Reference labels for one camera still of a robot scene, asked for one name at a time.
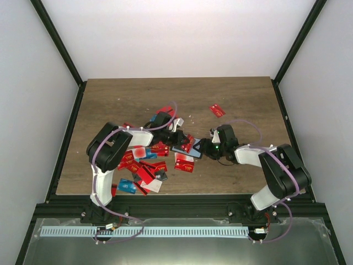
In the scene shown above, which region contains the black frame post left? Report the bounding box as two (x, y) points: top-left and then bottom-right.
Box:
(29, 0), (84, 86)

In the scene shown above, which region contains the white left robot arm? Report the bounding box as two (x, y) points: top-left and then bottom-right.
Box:
(86, 112), (189, 223)

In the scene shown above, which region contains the red striped card top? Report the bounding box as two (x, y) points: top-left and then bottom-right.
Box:
(156, 105), (174, 116)

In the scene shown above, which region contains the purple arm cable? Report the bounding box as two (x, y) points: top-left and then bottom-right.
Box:
(212, 119), (301, 243)
(92, 100), (178, 245)

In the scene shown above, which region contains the black frame post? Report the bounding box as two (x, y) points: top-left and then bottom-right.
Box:
(29, 0), (84, 86)
(271, 0), (328, 83)

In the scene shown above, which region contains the red VIP card front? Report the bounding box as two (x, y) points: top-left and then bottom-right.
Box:
(181, 134), (195, 153)

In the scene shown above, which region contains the white red circle card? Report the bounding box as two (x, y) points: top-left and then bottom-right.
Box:
(132, 147), (146, 159)

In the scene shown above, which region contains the white card front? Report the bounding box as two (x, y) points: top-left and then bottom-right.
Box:
(141, 179), (163, 193)

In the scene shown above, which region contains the black frame post right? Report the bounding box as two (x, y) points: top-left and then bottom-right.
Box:
(271, 0), (328, 83)

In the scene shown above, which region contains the lone red VIP card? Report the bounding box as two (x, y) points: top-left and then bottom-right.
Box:
(209, 104), (226, 118)

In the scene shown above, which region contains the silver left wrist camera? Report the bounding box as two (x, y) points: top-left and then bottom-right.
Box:
(168, 118), (184, 133)

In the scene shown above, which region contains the red striped card left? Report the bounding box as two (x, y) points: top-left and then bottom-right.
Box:
(122, 123), (135, 128)

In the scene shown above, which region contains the black front frame rail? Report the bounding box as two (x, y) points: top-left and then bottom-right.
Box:
(33, 193), (329, 224)

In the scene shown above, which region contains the blue card front left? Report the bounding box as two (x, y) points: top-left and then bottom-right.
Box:
(117, 178), (137, 194)

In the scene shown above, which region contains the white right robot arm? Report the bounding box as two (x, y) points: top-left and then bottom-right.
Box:
(193, 124), (312, 222)

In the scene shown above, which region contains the red striped card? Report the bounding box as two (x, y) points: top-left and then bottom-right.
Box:
(122, 123), (135, 128)
(156, 105), (174, 116)

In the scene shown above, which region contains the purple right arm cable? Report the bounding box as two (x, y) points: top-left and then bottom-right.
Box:
(212, 119), (301, 243)

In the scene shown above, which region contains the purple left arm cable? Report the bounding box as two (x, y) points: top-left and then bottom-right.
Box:
(92, 100), (178, 245)

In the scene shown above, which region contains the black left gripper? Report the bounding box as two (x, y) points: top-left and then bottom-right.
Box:
(160, 129), (190, 146)

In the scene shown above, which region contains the red VIP card centre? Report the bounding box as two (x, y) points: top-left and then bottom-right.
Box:
(174, 153), (195, 173)

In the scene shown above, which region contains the light blue slotted cable duct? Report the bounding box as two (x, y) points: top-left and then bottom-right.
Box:
(40, 226), (249, 239)

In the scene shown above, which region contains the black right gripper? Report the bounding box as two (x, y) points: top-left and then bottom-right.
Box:
(192, 139), (226, 161)

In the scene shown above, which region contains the black card holder wallet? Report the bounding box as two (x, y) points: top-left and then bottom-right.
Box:
(170, 146), (202, 159)

